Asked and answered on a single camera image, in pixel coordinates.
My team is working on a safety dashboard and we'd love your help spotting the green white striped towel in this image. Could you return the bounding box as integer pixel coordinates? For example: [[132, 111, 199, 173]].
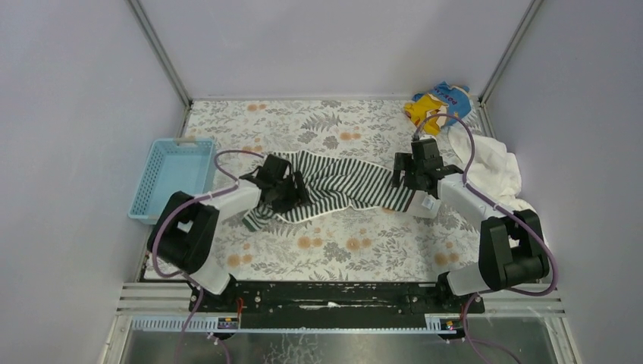
[[243, 150, 441, 231]]

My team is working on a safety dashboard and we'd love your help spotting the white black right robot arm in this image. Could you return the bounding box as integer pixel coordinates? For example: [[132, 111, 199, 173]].
[[391, 138, 550, 297]]

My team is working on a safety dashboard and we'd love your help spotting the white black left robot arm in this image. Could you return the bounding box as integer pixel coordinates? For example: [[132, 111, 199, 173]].
[[147, 154, 310, 295]]

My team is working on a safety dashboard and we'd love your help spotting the blue yellow cartoon towel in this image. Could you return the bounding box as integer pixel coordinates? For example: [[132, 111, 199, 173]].
[[403, 81, 474, 127]]

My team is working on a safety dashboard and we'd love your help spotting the white fluffy towel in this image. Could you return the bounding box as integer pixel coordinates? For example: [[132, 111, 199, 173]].
[[447, 126, 535, 212]]

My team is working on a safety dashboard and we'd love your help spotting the floral patterned table mat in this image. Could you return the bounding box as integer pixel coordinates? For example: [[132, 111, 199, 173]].
[[184, 100, 479, 281]]

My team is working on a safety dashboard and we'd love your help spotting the light blue plastic basket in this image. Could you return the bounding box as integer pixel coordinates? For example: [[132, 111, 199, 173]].
[[128, 137, 216, 225]]

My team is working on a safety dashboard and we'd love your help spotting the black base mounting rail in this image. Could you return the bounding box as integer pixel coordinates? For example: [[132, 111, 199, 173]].
[[189, 281, 485, 319]]

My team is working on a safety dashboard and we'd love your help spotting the white slotted cable duct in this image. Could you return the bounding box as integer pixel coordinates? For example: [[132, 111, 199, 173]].
[[131, 313, 456, 334]]

